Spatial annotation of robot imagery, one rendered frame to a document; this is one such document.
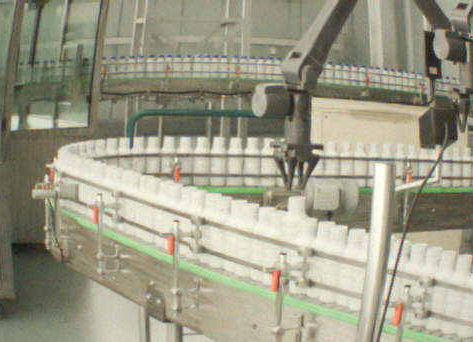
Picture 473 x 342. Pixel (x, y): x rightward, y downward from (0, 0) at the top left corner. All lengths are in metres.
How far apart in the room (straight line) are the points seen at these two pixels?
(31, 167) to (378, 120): 2.46
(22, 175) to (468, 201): 4.05
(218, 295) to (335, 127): 4.13
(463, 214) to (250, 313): 2.19
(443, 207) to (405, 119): 2.37
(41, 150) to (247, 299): 5.42
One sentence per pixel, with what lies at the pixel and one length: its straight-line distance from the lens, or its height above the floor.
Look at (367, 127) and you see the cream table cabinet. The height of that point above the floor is 1.06.
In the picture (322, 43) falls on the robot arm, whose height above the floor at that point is 1.54.
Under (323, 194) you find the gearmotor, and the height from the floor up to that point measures 1.00.
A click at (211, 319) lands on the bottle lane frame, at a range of 2.93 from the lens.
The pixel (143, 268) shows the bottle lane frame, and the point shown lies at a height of 0.94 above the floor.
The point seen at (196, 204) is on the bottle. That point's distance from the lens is 3.03.
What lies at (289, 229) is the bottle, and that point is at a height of 1.14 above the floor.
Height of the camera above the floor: 1.55
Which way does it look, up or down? 6 degrees down
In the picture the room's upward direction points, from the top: 2 degrees clockwise
